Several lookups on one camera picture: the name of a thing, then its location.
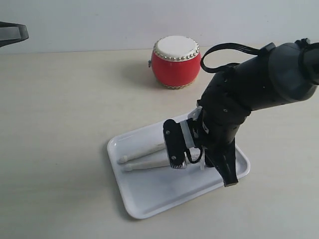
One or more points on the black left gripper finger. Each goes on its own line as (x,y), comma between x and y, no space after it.
(12,33)

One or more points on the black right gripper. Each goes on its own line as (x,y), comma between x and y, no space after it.
(215,133)

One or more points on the white wooden drumstick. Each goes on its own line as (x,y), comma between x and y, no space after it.
(149,163)
(141,152)

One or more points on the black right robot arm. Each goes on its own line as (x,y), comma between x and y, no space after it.
(274,76)

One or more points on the small red drum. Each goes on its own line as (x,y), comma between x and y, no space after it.
(175,61)

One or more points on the white rectangular plastic tray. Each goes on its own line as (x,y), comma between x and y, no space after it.
(148,192)

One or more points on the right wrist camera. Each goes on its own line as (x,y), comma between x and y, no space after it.
(175,144)

